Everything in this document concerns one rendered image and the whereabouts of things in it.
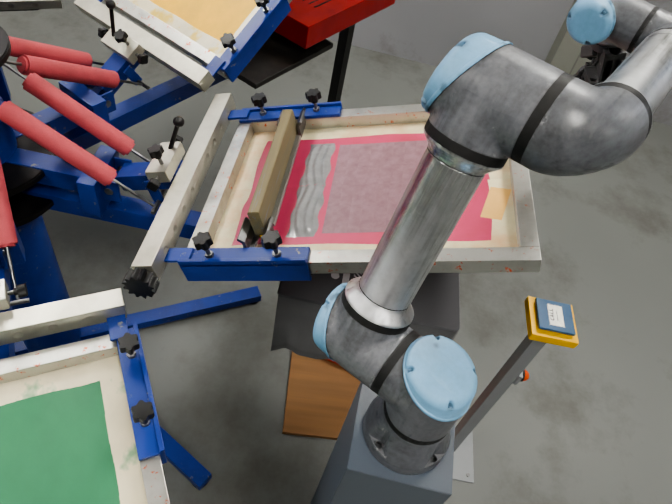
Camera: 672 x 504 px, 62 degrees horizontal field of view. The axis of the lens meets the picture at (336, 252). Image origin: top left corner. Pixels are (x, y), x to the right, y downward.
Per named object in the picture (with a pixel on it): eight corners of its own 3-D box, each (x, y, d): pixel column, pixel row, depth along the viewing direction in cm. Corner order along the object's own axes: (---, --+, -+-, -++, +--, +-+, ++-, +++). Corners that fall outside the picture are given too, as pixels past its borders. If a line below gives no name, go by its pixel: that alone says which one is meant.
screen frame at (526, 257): (517, 108, 154) (518, 96, 151) (539, 272, 115) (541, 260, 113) (245, 126, 171) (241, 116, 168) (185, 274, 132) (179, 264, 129)
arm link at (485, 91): (367, 409, 87) (567, 76, 60) (294, 350, 92) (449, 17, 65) (400, 374, 97) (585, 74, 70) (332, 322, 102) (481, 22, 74)
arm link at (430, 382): (432, 459, 87) (460, 422, 76) (362, 403, 91) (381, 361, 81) (469, 404, 94) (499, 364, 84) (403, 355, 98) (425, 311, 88)
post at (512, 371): (471, 429, 233) (586, 294, 161) (473, 483, 218) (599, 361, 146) (420, 419, 232) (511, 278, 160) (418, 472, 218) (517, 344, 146)
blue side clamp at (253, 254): (315, 264, 129) (308, 243, 124) (311, 281, 126) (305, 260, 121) (194, 265, 136) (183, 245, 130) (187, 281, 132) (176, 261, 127)
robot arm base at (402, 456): (444, 484, 94) (463, 463, 87) (356, 462, 94) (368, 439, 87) (449, 403, 104) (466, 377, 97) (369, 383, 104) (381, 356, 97)
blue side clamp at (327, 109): (345, 121, 166) (341, 100, 161) (342, 131, 162) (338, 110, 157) (248, 127, 172) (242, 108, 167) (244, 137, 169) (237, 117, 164)
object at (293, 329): (416, 369, 179) (452, 304, 152) (415, 394, 173) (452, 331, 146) (274, 340, 177) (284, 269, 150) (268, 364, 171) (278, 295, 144)
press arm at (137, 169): (189, 174, 152) (182, 159, 149) (182, 188, 148) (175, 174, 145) (131, 176, 156) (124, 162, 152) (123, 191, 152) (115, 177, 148)
